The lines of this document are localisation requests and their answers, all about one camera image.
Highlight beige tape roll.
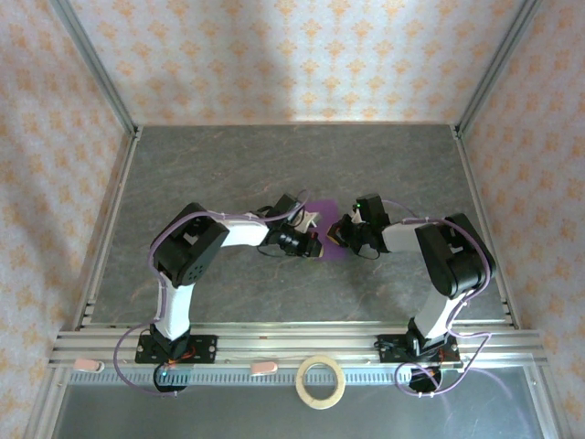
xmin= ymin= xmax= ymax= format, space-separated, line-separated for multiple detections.
xmin=295 ymin=355 xmax=346 ymax=411

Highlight grey metal shelf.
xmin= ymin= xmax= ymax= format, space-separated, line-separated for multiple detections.
xmin=49 ymin=382 xmax=548 ymax=439

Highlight aluminium mounting rail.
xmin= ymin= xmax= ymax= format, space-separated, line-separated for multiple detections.
xmin=48 ymin=322 xmax=548 ymax=369

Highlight aluminium table side rail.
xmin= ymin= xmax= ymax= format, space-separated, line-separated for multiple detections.
xmin=452 ymin=125 xmax=522 ymax=330
xmin=72 ymin=127 xmax=143 ymax=330

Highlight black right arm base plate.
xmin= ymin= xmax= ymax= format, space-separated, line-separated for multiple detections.
xmin=377 ymin=333 xmax=460 ymax=365

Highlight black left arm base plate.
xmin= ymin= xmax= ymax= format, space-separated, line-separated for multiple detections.
xmin=134 ymin=335 xmax=218 ymax=365

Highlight grey slotted cable duct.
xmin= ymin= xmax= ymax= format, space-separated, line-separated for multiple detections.
xmin=66 ymin=368 xmax=536 ymax=385

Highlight aluminium frame post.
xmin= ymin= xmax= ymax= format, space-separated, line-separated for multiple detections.
xmin=454 ymin=0 xmax=545 ymax=138
xmin=48 ymin=0 xmax=141 ymax=138

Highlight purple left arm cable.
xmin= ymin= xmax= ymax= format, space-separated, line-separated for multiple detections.
xmin=112 ymin=189 xmax=312 ymax=399

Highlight aluminium frame leg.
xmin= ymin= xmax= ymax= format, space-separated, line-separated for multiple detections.
xmin=523 ymin=365 xmax=566 ymax=439
xmin=25 ymin=368 xmax=69 ymax=439

